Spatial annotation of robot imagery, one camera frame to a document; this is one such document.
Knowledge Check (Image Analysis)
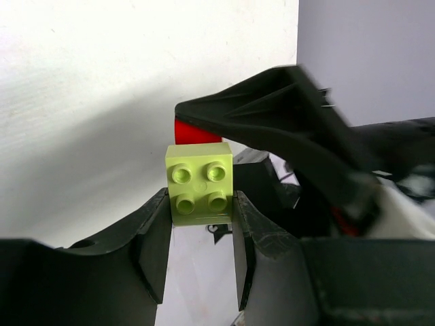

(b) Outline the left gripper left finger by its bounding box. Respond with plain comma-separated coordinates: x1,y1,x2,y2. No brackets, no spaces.
1,189,172,325

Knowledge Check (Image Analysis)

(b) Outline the red rounded brick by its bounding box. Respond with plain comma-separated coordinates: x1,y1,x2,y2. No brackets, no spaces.
174,118,222,145

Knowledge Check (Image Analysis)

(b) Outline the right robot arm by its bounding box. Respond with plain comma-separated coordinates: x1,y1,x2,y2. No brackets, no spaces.
175,65,434,240

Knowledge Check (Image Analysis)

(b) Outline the lime rounded brick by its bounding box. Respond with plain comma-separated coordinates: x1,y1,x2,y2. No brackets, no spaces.
165,142,233,227

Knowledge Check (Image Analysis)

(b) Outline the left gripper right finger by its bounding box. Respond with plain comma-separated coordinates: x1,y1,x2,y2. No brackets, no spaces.
232,192,434,325

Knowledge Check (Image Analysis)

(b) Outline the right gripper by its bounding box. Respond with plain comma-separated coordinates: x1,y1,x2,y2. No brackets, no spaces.
175,65,381,238

